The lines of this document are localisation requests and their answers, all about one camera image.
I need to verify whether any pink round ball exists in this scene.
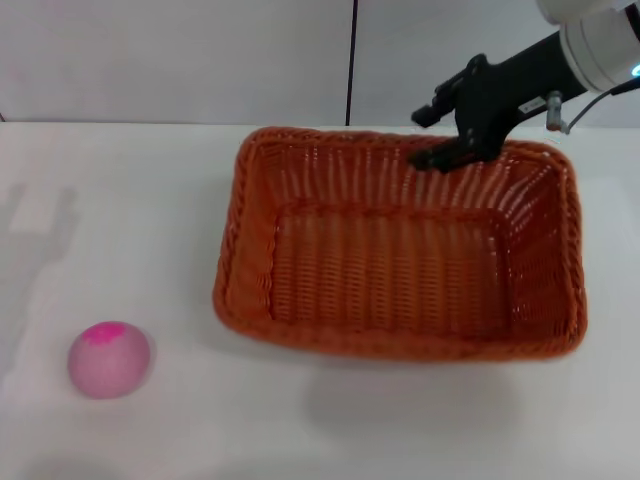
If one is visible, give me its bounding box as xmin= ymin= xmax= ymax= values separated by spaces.
xmin=67 ymin=321 xmax=152 ymax=401

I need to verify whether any black wall seam strip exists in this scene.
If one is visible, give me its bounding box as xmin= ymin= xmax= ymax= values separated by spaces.
xmin=344 ymin=0 xmax=361 ymax=127

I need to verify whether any orange woven plastic basket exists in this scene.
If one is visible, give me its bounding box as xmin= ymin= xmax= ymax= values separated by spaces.
xmin=213 ymin=125 xmax=587 ymax=362

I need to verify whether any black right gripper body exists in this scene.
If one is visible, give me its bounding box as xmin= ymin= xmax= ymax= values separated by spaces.
xmin=451 ymin=30 xmax=587 ymax=162

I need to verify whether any silver cable connector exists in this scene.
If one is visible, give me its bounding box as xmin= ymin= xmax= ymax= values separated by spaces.
xmin=544 ymin=90 xmax=564 ymax=132

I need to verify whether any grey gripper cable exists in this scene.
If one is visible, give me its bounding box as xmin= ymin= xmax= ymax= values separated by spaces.
xmin=560 ymin=79 xmax=640 ymax=135

